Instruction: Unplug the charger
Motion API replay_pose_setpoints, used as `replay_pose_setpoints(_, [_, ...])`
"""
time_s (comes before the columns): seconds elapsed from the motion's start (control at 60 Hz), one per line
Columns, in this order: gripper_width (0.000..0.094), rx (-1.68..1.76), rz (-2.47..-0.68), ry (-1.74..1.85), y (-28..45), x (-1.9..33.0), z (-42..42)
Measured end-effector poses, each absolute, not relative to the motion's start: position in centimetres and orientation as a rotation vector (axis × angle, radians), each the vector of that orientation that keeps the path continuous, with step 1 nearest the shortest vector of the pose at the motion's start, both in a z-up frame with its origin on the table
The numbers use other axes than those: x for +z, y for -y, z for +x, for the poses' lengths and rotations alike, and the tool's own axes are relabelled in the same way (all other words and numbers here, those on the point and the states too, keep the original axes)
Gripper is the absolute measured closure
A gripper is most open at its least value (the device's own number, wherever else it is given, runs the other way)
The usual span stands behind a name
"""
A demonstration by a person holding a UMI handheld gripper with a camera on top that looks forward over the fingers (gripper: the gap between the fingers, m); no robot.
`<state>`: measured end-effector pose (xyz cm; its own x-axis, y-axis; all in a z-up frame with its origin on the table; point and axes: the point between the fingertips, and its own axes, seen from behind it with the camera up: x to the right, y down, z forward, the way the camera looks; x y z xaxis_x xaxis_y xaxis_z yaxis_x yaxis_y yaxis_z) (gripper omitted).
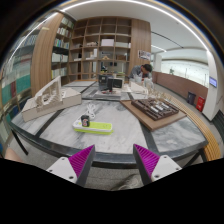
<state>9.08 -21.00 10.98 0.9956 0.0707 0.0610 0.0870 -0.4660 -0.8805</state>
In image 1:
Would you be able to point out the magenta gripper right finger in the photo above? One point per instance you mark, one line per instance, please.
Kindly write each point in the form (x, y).
(153, 167)

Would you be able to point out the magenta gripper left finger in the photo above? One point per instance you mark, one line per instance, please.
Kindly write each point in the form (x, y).
(75, 168)

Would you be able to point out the black charger plug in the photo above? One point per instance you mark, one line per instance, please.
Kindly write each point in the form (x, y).
(85, 120)

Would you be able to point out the green white power strip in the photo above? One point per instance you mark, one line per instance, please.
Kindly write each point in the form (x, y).
(95, 127)

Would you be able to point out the brown wooden base board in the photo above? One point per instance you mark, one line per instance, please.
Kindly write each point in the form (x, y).
(147, 121)

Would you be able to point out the dark brown architectural model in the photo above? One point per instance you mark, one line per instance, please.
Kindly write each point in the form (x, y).
(154, 109)

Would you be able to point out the white architectural model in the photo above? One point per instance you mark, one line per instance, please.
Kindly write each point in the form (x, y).
(51, 98)

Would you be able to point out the small white model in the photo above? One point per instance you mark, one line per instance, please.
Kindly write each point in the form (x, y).
(137, 88)

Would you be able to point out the dark blue waste bin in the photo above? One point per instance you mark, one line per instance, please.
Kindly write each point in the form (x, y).
(191, 98)

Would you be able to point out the red waste bin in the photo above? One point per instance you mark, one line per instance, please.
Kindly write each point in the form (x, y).
(200, 103)

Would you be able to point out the black computer monitor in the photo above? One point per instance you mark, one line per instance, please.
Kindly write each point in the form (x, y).
(108, 82)

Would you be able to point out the seated person in grey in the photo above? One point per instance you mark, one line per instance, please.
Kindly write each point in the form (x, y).
(143, 71)

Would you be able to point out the side bookshelf with books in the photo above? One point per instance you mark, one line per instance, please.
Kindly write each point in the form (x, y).
(60, 51)

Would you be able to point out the wooden bookshelf wall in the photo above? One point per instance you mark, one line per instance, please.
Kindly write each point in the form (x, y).
(108, 46)

